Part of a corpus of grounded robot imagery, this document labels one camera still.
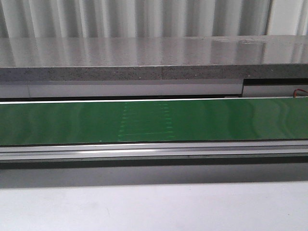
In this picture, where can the green conveyor belt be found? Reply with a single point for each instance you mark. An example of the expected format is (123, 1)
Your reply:
(78, 122)

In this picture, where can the grey speckled stone counter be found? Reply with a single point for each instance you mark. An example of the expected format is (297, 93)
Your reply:
(233, 66)

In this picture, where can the white pleated curtain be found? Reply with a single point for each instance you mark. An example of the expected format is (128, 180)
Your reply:
(151, 18)

